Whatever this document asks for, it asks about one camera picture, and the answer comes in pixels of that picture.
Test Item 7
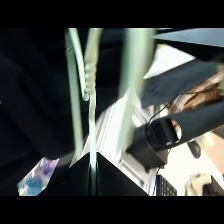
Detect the brown zigzag patterned shirt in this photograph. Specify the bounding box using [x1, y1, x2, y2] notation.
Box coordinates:
[169, 71, 224, 113]

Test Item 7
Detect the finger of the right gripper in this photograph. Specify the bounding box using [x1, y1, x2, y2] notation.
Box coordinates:
[159, 99, 224, 148]
[153, 28, 224, 63]

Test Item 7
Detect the black round device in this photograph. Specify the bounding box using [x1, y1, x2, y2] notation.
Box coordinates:
[125, 118, 183, 173]

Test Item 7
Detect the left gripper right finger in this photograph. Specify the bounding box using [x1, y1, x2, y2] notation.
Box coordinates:
[94, 152, 148, 197]

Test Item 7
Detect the dark grey garment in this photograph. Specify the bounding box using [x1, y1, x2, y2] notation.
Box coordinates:
[141, 61, 219, 109]

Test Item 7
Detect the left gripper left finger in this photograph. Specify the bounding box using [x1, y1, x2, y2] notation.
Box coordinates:
[49, 152, 92, 197]

